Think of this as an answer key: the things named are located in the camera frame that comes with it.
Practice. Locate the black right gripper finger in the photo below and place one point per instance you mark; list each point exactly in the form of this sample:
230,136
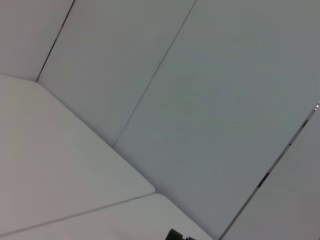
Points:
177,235

